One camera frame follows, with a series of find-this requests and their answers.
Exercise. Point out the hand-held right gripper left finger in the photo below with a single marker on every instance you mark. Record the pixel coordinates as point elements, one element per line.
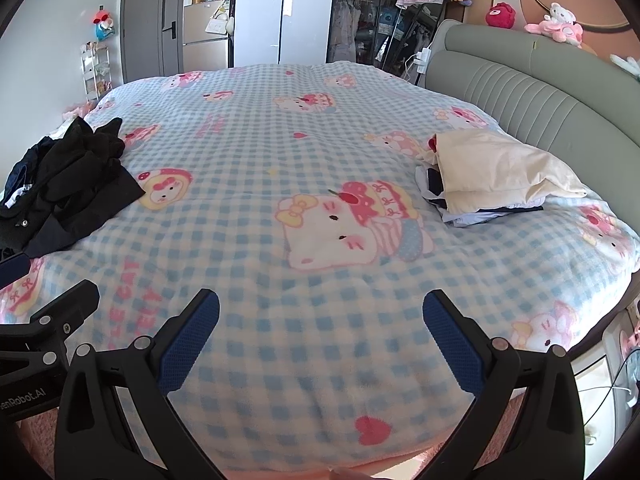
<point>192,340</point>

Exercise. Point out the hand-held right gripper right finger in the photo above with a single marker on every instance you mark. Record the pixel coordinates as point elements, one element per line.
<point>450,340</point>

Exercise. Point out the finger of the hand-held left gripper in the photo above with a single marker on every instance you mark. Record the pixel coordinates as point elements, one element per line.
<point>70,305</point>
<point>11,269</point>

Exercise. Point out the black clothes heap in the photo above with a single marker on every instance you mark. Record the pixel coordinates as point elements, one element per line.
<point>75,185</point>

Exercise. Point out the white and navy folded clothes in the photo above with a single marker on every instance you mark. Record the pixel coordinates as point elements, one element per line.
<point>430,185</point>

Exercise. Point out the white bedside cabinet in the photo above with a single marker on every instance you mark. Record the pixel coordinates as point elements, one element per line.
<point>592,380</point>

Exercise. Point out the pink fluffy items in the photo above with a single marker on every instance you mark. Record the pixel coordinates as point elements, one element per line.
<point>77,109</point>

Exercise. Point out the cream folded garment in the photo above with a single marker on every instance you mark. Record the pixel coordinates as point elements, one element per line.
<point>500,170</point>

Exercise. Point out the blue checkered cartoon blanket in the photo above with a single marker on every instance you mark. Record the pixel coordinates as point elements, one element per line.
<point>300,160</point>

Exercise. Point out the grey padded headboard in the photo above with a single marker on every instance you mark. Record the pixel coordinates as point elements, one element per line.
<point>525,85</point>

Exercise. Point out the grey door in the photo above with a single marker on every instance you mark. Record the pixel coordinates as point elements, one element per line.
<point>145,25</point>

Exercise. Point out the white power strip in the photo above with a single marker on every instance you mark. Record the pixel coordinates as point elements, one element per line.
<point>424,57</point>

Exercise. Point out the beige refrigerator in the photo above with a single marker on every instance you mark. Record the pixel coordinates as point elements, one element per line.
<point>200,45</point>

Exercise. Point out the white hanging bag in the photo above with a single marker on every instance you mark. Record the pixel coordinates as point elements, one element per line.
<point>217,25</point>

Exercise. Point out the red plush toy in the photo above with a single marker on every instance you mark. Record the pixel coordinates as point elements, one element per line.
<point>500,16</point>

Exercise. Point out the pink and white plush toy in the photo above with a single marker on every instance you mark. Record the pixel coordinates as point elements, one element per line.
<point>557,27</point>

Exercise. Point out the white wardrobe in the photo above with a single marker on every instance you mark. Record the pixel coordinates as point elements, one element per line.
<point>260,10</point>

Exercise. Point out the dark glass-door wardrobe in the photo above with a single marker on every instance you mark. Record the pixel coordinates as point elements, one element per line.
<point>360,10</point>

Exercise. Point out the red and blue wall plush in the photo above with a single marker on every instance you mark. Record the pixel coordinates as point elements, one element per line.
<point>103,25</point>

